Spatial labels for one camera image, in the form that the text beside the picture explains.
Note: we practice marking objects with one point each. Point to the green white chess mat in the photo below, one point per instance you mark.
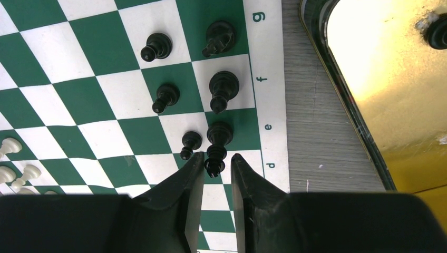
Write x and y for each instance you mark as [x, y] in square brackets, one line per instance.
[77, 95]

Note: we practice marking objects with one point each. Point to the black chess knight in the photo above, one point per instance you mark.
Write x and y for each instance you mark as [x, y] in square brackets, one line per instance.
[220, 38]

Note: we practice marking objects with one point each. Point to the black chess pawn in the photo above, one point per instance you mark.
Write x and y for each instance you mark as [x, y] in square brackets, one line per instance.
[191, 141]
[158, 46]
[167, 95]

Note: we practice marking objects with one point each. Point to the gold metal tin tray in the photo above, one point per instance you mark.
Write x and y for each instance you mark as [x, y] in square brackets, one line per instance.
[387, 63]

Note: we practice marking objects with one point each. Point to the black chess king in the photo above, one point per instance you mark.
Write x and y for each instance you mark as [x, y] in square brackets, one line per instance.
[219, 135]

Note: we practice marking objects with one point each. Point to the black chess bishop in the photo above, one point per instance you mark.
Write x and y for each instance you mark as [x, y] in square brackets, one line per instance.
[223, 86]

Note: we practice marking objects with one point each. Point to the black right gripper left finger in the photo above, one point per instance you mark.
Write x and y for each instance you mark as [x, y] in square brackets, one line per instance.
[165, 218]

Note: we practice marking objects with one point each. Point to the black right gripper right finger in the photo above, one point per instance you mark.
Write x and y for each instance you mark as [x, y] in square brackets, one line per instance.
[271, 220]

